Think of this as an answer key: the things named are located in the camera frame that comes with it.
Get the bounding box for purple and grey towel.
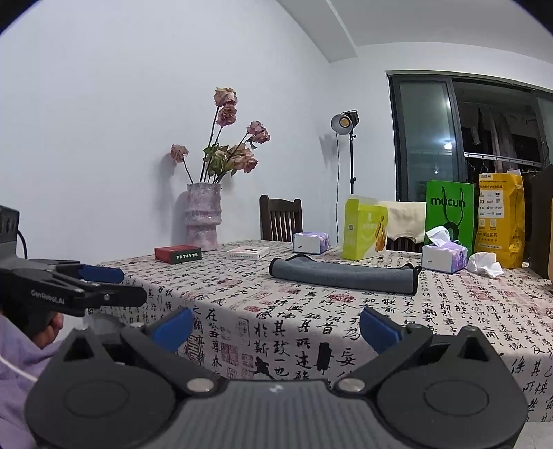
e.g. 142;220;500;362
269;255;422;296

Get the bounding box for purple sleeve forearm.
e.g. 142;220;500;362
0;316;61;449

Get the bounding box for person's left hand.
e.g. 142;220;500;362
31;313;64;349

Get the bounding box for red and green box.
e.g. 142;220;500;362
154;245;203;265

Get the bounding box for chair under cream cloth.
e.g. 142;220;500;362
386;237;423;252

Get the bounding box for open purple tissue pack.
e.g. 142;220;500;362
422;226;469;274

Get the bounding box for calligraphy print tablecloth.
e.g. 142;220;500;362
86;242;552;422

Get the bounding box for pink glitter vase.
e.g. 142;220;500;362
185;182;221;252

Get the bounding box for lime green snack box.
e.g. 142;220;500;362
342;195;388;261

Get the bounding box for crumpled white tissue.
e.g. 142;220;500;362
466;252;504;279

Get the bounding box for cream cloth on chair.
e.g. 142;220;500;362
378;200;427;244

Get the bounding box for sealed purple tissue pack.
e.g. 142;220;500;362
292;232;331;255

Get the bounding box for white flat box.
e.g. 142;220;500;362
227;246;269;261

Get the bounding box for green mucun paper bag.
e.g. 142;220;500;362
425;181;475;254

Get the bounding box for yellow paper bag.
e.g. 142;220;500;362
474;170;526;268

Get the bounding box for dried pink roses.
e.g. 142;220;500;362
169;86;272;185

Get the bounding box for dark wooden chair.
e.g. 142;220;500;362
259;194;303;242

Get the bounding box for black paper bag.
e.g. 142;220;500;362
529;165;553;279

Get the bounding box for dark framed glass door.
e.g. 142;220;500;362
388;72;552;201

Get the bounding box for studio light on stand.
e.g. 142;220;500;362
330;108;361;197

